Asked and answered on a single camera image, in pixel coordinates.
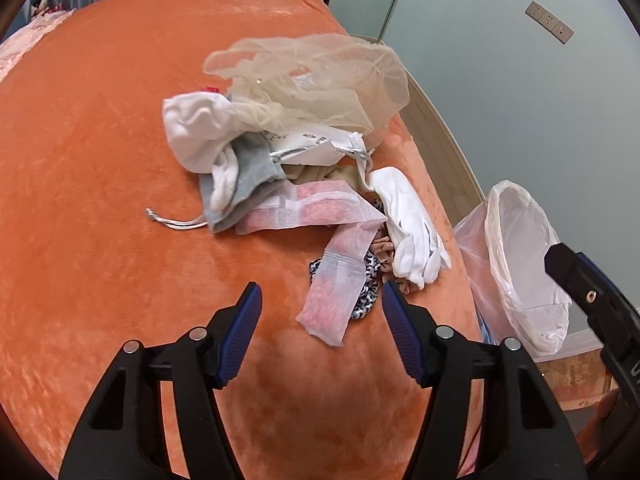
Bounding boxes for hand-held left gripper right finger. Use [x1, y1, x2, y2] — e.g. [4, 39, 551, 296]
[382, 281, 588, 480]

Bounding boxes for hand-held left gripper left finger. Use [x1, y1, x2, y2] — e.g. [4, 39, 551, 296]
[59, 282, 263, 480]

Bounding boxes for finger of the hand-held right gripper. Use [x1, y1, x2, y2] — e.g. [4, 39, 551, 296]
[577, 252, 640, 334]
[544, 242, 627, 349]

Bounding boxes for leopard print scrunchie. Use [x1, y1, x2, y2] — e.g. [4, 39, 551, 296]
[307, 197, 387, 321]

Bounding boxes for white cotton glove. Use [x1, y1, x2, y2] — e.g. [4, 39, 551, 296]
[367, 166, 453, 289]

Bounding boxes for pink white gauze strip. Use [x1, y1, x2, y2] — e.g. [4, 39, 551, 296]
[235, 182, 389, 349]

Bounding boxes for beige stockings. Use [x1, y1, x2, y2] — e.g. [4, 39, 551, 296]
[287, 162, 373, 194]

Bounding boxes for grey drawstring pouch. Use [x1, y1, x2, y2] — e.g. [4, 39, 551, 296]
[145, 132, 288, 234]

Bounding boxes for white drawstring bag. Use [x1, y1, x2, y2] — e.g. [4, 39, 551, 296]
[265, 127, 376, 168]

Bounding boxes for white sock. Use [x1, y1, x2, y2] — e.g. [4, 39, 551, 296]
[162, 92, 242, 211]

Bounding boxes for beige sheer mesh cloth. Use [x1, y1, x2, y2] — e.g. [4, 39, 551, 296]
[202, 32, 411, 136]

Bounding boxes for person's right hand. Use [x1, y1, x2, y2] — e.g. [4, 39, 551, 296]
[582, 390, 623, 468]

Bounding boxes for yellow brown cardboard box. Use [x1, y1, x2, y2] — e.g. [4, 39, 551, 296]
[536, 342, 615, 412]

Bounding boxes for orange plush blanket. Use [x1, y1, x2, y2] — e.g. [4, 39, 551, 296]
[0, 0, 486, 480]

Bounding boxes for beige skirting board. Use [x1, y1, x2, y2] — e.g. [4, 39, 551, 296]
[350, 35, 493, 198]

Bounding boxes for pink bedding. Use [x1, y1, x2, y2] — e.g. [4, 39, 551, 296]
[0, 7, 77, 83]

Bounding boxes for small doll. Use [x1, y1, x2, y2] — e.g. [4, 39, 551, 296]
[29, 0, 67, 22]

